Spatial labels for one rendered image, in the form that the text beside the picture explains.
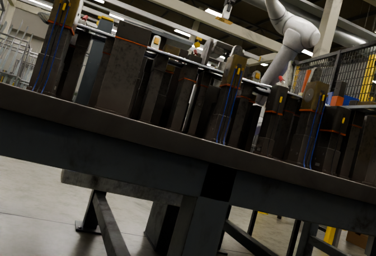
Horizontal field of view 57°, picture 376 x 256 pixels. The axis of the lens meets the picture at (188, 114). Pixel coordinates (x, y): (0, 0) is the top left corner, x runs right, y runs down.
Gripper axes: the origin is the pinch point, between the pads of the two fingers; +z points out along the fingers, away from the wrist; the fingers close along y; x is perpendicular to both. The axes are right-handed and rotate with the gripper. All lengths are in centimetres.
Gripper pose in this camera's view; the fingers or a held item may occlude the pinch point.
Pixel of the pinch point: (226, 12)
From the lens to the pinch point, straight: 173.0
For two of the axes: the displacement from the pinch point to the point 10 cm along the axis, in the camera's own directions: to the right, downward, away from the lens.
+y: -2.8, 0.1, 9.6
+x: -9.1, -3.2, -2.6
